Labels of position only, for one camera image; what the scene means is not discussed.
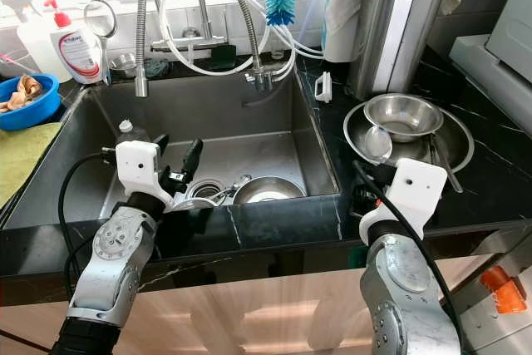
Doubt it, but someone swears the clear plastic bottle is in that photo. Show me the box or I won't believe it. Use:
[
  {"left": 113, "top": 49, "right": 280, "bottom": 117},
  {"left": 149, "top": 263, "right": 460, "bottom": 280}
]
[{"left": 114, "top": 119, "right": 152, "bottom": 156}]

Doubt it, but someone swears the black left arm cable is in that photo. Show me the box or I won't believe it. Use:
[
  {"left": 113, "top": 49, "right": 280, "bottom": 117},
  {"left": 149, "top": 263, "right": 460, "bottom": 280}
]
[{"left": 57, "top": 152, "right": 121, "bottom": 298}]

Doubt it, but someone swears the white countertop appliance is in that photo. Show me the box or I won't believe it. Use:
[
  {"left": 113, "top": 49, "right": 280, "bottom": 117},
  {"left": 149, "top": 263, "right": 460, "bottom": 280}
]
[{"left": 449, "top": 0, "right": 532, "bottom": 116}]

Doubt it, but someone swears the white spray bottle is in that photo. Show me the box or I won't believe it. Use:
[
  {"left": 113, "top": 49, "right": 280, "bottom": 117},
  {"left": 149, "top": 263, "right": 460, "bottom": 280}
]
[{"left": 4, "top": 0, "right": 71, "bottom": 83}]

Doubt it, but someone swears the steel knife block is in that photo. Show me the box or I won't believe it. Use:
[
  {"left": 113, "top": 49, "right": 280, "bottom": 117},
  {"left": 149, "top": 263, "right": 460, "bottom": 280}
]
[{"left": 347, "top": 0, "right": 452, "bottom": 102}]

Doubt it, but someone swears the stainless steel sink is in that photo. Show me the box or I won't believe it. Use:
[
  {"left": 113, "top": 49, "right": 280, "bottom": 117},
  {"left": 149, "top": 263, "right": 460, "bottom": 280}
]
[{"left": 4, "top": 68, "right": 343, "bottom": 231}]

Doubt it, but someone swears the steel spring faucet sprayer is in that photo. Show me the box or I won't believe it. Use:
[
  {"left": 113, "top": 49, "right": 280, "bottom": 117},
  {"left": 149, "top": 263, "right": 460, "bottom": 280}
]
[{"left": 134, "top": 0, "right": 153, "bottom": 98}]

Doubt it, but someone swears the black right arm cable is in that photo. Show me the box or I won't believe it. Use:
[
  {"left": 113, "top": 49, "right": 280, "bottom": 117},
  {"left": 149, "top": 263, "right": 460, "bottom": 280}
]
[{"left": 352, "top": 160, "right": 466, "bottom": 355}]

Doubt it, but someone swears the black sponge holder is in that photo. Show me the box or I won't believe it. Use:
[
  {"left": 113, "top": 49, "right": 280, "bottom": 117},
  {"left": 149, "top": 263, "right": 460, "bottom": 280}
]
[{"left": 209, "top": 43, "right": 238, "bottom": 71}]

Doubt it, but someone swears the sink drain strainer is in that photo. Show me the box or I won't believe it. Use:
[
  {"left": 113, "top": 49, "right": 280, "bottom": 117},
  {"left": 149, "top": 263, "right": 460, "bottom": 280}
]
[{"left": 188, "top": 178, "right": 224, "bottom": 202}]

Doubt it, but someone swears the small white plastic clip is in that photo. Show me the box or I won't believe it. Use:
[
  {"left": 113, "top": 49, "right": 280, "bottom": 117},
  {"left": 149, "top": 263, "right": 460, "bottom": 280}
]
[{"left": 314, "top": 71, "right": 334, "bottom": 104}]

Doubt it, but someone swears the steel bowl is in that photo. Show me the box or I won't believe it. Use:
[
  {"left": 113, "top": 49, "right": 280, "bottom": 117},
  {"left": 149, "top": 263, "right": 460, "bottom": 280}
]
[
  {"left": 231, "top": 175, "right": 303, "bottom": 206},
  {"left": 362, "top": 93, "right": 445, "bottom": 144}
]

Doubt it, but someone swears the yellow-green cloth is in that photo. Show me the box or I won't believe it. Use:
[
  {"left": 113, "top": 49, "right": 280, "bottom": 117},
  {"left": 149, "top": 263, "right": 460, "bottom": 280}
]
[{"left": 0, "top": 121, "right": 63, "bottom": 210}]

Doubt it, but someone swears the red-handled utensil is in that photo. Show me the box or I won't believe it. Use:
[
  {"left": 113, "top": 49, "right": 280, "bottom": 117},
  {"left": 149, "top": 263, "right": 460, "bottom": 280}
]
[{"left": 0, "top": 52, "right": 24, "bottom": 73}]

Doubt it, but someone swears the round metal strainer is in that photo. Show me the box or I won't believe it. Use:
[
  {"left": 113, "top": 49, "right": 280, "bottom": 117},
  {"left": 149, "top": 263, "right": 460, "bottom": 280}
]
[{"left": 84, "top": 0, "right": 120, "bottom": 87}]

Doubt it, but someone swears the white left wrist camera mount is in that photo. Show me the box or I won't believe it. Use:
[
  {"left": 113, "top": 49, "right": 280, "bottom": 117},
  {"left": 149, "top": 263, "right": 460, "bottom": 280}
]
[{"left": 116, "top": 141, "right": 175, "bottom": 209}]

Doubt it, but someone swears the white soap bottle red pump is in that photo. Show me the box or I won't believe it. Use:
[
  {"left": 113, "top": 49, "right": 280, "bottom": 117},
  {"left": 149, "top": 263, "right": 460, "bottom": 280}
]
[{"left": 43, "top": 0, "right": 107, "bottom": 86}]

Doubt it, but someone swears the large steel plate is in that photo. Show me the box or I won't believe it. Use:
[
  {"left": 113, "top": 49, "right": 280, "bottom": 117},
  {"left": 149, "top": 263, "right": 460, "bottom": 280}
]
[{"left": 342, "top": 99, "right": 475, "bottom": 175}]

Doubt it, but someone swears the blue plastic bowl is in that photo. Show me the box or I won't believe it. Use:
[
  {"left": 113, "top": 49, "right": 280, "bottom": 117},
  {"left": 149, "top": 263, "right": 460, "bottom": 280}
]
[{"left": 0, "top": 73, "right": 61, "bottom": 132}]

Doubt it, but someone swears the small steel cup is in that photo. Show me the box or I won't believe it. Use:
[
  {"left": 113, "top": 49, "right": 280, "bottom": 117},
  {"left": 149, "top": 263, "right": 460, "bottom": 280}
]
[{"left": 109, "top": 52, "right": 142, "bottom": 80}]

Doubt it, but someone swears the white looped water hose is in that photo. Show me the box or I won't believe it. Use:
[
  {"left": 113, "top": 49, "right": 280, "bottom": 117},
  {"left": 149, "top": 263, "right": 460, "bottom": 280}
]
[{"left": 159, "top": 0, "right": 267, "bottom": 77}]

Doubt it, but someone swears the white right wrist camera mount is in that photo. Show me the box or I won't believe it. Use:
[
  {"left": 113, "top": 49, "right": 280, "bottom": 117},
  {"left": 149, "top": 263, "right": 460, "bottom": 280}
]
[{"left": 358, "top": 158, "right": 448, "bottom": 248}]

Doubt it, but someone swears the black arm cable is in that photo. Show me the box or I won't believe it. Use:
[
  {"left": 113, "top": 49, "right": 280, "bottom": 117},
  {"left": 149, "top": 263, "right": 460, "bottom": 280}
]
[
  {"left": 352, "top": 160, "right": 466, "bottom": 355},
  {"left": 57, "top": 152, "right": 121, "bottom": 298}
]

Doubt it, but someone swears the steel gooseneck faucet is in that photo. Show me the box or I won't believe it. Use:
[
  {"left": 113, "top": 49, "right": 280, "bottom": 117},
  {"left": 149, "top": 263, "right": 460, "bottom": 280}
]
[{"left": 151, "top": 0, "right": 277, "bottom": 92}]

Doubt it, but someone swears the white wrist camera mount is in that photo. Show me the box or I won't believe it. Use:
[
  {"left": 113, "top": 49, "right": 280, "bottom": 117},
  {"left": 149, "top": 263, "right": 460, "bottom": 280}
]
[
  {"left": 358, "top": 158, "right": 448, "bottom": 248},
  {"left": 116, "top": 141, "right": 175, "bottom": 209}
]

